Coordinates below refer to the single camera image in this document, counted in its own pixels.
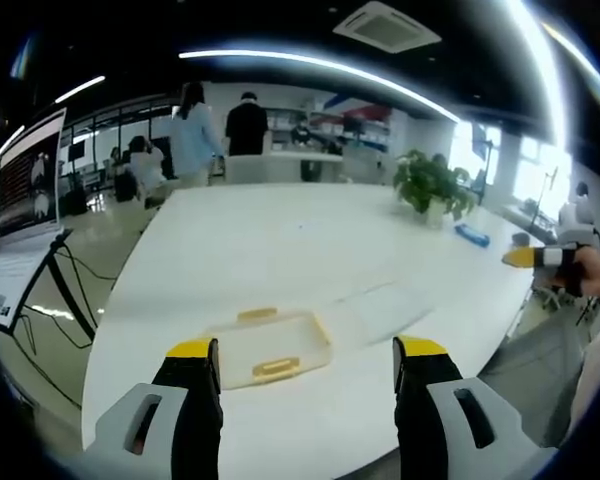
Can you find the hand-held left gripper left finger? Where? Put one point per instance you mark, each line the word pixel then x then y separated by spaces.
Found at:
pixel 180 400

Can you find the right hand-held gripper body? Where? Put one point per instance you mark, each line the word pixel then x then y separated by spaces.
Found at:
pixel 574 270

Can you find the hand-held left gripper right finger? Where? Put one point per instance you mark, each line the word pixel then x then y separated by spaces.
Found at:
pixel 430 395

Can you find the office chair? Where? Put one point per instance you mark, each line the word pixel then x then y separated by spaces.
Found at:
pixel 555 297

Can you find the blue flat object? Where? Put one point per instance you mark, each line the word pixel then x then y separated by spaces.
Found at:
pixel 472 235

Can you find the clear plastic sheet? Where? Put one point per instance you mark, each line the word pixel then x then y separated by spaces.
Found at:
pixel 385 312

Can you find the clear container with yellow clasps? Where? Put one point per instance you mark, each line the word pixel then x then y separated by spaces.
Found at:
pixel 272 352

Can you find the person's white clothing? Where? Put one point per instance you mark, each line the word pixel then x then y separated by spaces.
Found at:
pixel 597 380

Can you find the green potted plant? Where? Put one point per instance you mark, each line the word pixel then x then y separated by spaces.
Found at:
pixel 430 182

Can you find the white printed paper sheet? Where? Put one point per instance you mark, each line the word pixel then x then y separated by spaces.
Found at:
pixel 10 285

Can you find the background shelving with boxes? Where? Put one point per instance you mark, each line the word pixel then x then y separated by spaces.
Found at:
pixel 340 130

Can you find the white counter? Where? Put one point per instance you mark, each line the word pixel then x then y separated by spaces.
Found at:
pixel 280 167

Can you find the ceiling air conditioner vent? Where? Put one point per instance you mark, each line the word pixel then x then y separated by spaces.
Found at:
pixel 387 25

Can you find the long ceiling light strip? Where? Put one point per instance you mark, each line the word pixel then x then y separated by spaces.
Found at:
pixel 330 67

